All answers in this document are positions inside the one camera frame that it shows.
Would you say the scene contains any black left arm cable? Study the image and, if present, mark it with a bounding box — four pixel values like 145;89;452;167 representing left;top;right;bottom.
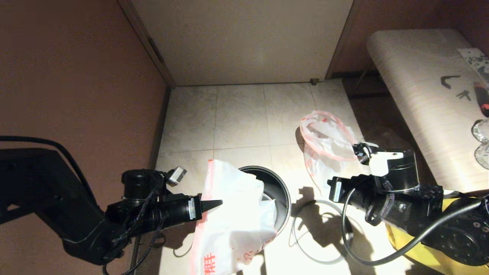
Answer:
0;136;170;275

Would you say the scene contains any grey bin rim ring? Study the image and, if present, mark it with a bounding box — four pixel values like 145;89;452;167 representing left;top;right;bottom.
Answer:
290;199;353;265

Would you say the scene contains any black and red tool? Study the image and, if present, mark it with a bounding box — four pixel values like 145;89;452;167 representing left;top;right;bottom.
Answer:
474;81;489;117

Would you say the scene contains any black round trash bin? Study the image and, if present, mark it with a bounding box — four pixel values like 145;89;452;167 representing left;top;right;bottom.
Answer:
239;165;292;238

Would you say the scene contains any yellow plastic bag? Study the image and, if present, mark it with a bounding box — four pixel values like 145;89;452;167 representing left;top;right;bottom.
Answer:
385;225;489;275

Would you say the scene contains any used white red-drawstring trash bag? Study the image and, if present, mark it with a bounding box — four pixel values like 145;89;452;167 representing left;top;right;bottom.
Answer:
299;110;363;191

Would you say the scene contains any new white red-edged trash bag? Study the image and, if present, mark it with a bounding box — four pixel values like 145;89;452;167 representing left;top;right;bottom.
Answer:
189;159;278;275

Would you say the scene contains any light wood table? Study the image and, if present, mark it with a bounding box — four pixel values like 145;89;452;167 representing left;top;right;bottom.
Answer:
367;29;489;192

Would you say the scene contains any white patterned paper sheet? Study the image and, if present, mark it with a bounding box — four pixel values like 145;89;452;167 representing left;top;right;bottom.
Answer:
457;48;489;79

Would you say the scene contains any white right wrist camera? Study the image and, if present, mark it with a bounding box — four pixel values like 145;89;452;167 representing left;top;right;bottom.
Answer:
353;142;405;177

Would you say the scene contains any white door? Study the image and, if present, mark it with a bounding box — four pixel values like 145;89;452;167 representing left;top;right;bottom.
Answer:
132;0;354;87

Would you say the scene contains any clear glass cup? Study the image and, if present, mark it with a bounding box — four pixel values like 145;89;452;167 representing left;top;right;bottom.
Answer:
471;119;489;145
474;145;489;171

